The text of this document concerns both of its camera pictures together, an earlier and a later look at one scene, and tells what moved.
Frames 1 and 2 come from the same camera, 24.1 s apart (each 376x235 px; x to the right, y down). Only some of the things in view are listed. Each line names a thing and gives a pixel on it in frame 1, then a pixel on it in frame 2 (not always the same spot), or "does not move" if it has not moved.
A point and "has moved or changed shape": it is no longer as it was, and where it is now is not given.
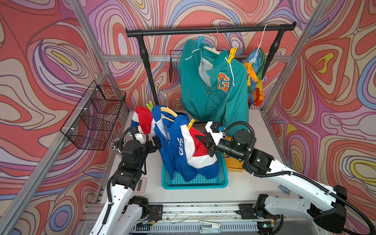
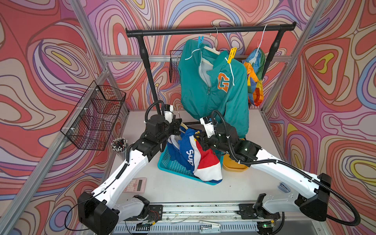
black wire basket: [91, 123] does not move
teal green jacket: [214, 88] does not move
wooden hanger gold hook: [167, 109] → [182, 125]
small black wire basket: [174, 72] does not move
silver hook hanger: [213, 50] does not move
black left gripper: [156, 144] → [175, 125]
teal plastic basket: [219, 181] → [166, 163]
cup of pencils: [117, 145] does not move
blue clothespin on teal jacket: [199, 41] does not move
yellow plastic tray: [232, 164] does not move
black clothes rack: [281, 27] does not move
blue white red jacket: [186, 154] has moved or changed shape
